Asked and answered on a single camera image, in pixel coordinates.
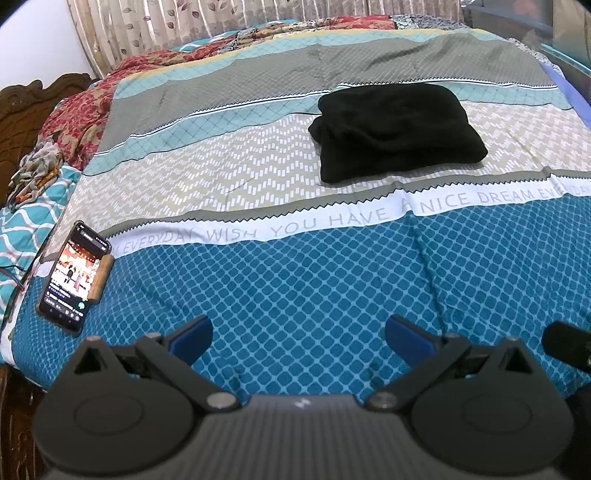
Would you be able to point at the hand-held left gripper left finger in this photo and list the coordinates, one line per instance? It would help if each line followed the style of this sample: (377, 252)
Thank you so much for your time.
(193, 336)

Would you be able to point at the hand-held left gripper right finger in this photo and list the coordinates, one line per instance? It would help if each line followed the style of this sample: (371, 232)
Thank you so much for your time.
(407, 335)

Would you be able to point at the black pants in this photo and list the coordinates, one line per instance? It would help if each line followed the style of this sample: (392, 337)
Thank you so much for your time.
(397, 129)

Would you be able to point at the small wooden block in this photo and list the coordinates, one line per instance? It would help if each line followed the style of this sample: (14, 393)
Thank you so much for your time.
(101, 279)

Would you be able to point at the patterned teal grey bed sheet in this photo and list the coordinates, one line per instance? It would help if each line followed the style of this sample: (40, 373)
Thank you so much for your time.
(295, 258)

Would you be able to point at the black smartphone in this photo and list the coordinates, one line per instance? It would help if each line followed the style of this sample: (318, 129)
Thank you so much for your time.
(69, 281)

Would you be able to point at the teal wave pattern pillow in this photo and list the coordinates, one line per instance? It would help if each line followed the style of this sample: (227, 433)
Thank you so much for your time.
(27, 235)

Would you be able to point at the floral scarf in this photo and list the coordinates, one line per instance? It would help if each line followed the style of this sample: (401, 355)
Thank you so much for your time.
(34, 173)

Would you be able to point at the red floral blanket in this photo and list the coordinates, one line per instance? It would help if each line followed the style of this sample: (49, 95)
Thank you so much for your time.
(83, 110)

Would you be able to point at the purple cloth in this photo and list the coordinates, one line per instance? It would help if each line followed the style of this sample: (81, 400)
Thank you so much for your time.
(572, 92)

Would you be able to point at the beige leaf print curtain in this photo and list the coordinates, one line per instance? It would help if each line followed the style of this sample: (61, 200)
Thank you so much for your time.
(184, 27)

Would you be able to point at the black white patterned cloth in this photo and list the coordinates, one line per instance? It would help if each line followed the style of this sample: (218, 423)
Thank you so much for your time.
(429, 21)

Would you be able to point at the grey box with teal edge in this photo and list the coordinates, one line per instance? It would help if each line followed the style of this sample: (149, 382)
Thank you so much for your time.
(531, 23)

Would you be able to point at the carved wooden bed frame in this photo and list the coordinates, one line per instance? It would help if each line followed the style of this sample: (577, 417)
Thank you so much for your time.
(21, 115)

